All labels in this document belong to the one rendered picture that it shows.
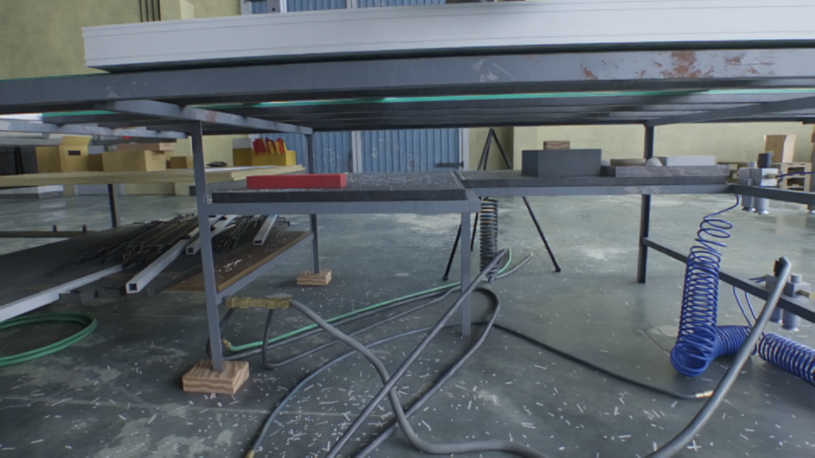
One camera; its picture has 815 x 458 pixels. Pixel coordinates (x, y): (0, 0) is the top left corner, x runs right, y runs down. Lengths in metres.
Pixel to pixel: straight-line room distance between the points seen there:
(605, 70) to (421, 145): 6.49
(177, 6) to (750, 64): 8.32
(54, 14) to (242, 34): 9.96
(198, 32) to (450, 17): 0.44
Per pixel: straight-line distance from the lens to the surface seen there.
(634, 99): 1.44
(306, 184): 1.25
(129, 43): 0.91
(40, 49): 10.83
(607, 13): 0.78
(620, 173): 1.57
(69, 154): 2.49
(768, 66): 0.91
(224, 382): 1.37
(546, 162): 1.56
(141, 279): 1.36
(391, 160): 7.25
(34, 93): 1.07
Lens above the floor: 0.69
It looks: 7 degrees down
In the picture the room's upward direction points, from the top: 1 degrees counter-clockwise
